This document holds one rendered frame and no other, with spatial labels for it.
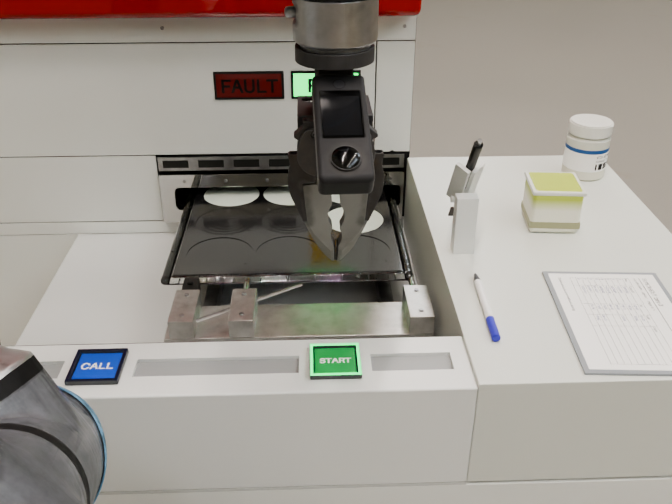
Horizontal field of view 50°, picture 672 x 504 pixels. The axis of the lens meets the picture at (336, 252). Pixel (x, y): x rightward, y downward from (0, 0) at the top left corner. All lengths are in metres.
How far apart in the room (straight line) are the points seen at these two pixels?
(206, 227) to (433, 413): 0.58
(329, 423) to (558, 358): 0.26
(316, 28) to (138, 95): 0.71
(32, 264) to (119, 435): 0.72
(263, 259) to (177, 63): 0.37
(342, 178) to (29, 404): 0.29
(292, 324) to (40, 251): 0.63
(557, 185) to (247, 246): 0.48
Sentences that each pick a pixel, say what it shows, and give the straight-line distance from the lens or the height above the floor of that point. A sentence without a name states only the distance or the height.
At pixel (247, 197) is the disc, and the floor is 0.90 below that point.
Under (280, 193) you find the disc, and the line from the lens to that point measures 1.34.
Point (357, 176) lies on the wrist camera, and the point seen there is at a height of 1.23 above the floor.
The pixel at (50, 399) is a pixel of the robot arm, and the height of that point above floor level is 1.09.
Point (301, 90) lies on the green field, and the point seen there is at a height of 1.09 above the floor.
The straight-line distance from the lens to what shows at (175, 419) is 0.81.
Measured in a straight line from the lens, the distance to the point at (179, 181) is 1.34.
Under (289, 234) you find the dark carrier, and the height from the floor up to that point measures 0.90.
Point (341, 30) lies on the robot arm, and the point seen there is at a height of 1.33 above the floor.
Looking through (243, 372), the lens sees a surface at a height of 0.96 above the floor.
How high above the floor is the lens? 1.47
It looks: 30 degrees down
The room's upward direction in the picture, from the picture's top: straight up
